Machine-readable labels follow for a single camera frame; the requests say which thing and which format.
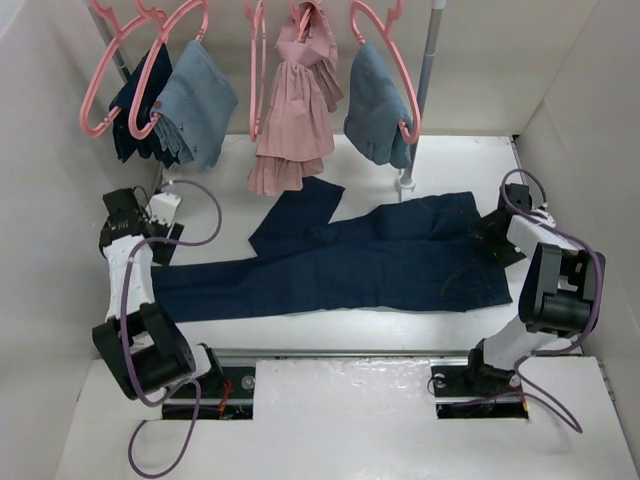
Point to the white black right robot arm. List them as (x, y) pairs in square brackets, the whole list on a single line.
[(558, 295)]

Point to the dark blue denim trousers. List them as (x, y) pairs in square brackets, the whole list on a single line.
[(421, 255)]

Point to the grey left rack pole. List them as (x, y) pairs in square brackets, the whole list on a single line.
[(107, 26)]

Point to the hanging pink dress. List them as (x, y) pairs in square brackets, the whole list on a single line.
[(297, 134)]

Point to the grey rack pole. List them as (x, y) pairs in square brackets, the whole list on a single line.
[(436, 13), (107, 26)]

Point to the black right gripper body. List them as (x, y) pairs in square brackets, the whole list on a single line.
[(504, 252)]

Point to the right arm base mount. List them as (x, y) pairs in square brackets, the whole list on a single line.
[(461, 395)]

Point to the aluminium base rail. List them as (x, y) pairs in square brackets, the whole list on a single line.
[(245, 358)]

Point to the hanging light blue trousers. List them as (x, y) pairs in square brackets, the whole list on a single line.
[(194, 109)]

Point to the pink hanger holding dress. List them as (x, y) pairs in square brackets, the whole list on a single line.
[(302, 15)]

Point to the white right rack foot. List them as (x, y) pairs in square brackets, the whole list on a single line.
[(405, 185)]

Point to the white rack foot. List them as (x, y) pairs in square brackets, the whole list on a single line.
[(166, 176), (405, 185)]

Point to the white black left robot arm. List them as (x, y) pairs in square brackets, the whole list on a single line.
[(141, 345)]

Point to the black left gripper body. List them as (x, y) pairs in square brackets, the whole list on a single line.
[(162, 251)]

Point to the hanging dark navy trousers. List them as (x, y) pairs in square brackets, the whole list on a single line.
[(125, 144)]

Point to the hanging blue grey trousers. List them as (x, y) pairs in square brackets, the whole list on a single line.
[(375, 111)]

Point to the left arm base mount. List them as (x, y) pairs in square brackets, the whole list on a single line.
[(227, 393)]

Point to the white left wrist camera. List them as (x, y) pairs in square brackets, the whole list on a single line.
[(162, 208)]

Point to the white left rack foot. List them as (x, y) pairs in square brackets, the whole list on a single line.
[(166, 176)]

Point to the grey right rack pole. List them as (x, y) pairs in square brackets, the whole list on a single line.
[(436, 13)]

